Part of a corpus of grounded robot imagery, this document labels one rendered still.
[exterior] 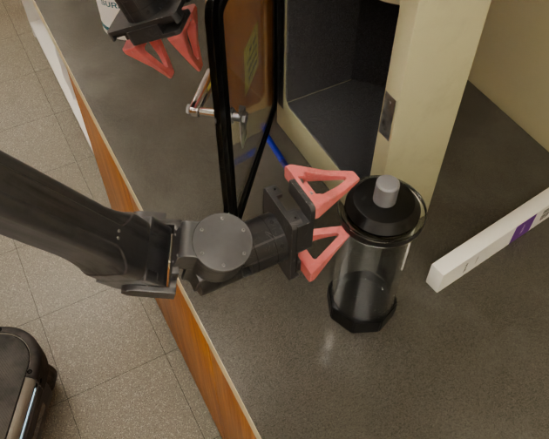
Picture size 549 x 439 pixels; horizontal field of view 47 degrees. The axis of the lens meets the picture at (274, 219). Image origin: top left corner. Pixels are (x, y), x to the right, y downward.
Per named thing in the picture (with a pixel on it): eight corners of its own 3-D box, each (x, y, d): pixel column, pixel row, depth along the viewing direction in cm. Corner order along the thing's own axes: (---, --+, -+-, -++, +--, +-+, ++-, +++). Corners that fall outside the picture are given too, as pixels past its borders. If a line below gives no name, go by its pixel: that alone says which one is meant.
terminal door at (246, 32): (275, 107, 114) (276, -124, 83) (231, 239, 96) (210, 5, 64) (272, 106, 114) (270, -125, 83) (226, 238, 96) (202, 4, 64)
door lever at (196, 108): (243, 84, 88) (242, 68, 86) (224, 129, 82) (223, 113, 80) (206, 77, 89) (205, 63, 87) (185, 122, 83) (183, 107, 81)
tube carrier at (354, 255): (389, 268, 97) (416, 172, 80) (404, 330, 90) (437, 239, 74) (320, 272, 96) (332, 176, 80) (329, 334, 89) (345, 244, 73)
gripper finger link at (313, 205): (376, 181, 66) (298, 213, 63) (368, 225, 71) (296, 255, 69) (342, 142, 70) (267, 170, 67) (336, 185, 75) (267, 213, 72)
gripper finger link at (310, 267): (369, 224, 71) (296, 254, 68) (361, 260, 77) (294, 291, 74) (336, 185, 75) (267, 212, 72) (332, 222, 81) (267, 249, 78)
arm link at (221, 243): (129, 218, 69) (120, 295, 67) (128, 183, 58) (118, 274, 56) (237, 228, 71) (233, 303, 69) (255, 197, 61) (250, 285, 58)
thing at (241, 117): (249, 138, 86) (248, 105, 81) (245, 149, 85) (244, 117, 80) (235, 136, 86) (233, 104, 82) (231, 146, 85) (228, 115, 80)
